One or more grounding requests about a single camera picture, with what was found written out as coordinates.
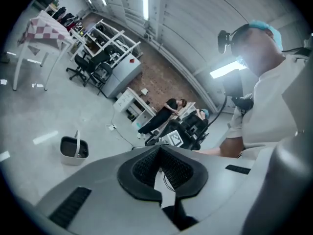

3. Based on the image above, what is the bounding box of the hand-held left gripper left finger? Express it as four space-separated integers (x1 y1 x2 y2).
36 145 180 234

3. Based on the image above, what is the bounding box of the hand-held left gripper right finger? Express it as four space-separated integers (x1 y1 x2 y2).
158 145 260 223

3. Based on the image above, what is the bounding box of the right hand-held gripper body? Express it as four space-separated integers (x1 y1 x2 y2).
156 130 184 148

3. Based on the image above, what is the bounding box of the white bin with handle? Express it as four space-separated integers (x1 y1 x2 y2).
60 130 89 166

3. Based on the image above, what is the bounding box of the person's right forearm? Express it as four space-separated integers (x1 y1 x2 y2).
193 136 245 158

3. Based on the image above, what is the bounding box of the white shelf unit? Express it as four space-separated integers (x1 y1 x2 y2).
178 101 196 119

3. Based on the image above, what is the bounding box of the white drawer cabinet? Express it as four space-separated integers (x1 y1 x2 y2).
112 87 157 128

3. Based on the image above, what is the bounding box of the black chest device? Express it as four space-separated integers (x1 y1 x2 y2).
223 70 244 98

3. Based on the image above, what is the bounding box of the grey cabinet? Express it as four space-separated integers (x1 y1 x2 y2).
101 53 143 99

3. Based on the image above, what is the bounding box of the person's white shirt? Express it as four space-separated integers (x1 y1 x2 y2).
226 55 313 159

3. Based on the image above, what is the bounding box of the blue face mask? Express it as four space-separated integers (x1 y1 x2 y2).
236 55 249 70

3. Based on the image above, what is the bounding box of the white shelf rack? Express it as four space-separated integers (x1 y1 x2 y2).
69 18 142 66

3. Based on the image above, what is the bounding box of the person's head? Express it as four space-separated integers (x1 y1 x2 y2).
231 24 286 77

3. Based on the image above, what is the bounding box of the blue hair cap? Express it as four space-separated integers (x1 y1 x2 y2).
248 20 283 51

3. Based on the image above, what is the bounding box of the white table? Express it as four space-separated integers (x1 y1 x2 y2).
12 10 75 92

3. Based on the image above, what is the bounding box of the pink checked tablecloth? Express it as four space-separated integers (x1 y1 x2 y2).
17 10 74 51

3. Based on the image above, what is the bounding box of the rack of dark clothes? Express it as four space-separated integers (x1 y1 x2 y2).
51 6 83 31

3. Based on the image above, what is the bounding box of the black cable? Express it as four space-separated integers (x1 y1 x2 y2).
195 95 228 141

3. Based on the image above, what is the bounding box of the black head camera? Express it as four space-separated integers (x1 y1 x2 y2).
218 30 232 54

